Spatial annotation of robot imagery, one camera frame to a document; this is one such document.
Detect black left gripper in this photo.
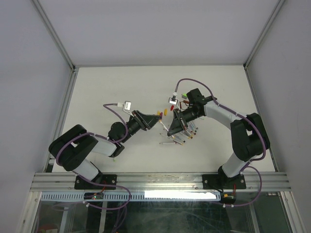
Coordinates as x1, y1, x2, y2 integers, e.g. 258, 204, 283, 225
121, 110, 161, 143

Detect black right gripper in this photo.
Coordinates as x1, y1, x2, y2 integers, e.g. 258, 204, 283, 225
167, 107, 202, 136

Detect blue cap marker pen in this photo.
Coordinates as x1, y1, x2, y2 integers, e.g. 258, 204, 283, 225
167, 136, 185, 145

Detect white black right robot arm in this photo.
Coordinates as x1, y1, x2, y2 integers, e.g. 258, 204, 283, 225
167, 88, 270, 188

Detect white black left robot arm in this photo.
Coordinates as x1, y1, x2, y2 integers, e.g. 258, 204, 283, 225
48, 110, 161, 189

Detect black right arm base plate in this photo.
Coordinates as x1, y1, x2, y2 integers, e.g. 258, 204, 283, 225
202, 174, 246, 191

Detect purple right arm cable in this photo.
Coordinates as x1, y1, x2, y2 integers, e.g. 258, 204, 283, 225
172, 78, 267, 208

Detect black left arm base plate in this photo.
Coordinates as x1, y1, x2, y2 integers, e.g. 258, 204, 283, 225
74, 173, 117, 190

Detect aluminium frame rail front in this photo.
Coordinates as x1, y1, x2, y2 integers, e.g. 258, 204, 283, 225
30, 172, 291, 192

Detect grey slotted cable duct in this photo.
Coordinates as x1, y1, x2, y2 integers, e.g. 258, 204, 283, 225
41, 190, 221, 202

